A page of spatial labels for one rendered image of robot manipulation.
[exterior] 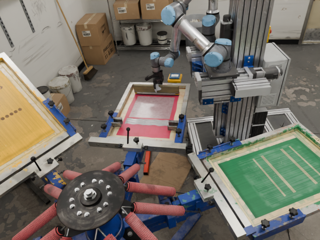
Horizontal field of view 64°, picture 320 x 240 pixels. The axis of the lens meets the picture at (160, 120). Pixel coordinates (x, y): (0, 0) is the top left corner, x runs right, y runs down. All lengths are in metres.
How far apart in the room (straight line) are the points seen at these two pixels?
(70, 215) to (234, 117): 1.82
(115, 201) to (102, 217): 0.08
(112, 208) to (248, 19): 1.62
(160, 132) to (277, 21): 4.02
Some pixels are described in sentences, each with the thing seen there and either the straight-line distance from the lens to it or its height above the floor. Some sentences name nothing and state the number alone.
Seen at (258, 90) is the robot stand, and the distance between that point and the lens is 2.03.
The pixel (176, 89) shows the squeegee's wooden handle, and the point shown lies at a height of 1.02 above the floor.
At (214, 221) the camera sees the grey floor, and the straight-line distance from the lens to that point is 2.56.
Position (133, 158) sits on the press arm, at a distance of 1.65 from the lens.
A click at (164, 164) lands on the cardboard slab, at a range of 2.92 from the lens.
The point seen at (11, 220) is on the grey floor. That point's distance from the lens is 3.10.
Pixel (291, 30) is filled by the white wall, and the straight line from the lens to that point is 5.61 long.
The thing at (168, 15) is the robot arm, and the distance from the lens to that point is 1.83.
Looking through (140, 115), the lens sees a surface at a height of 0.95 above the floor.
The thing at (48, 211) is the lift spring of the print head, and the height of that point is 1.24.
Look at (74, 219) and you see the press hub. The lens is 1.16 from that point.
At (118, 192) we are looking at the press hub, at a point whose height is 1.31.
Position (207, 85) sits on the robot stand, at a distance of 2.02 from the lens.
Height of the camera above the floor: 2.25
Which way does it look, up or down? 40 degrees down
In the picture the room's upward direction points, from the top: 7 degrees counter-clockwise
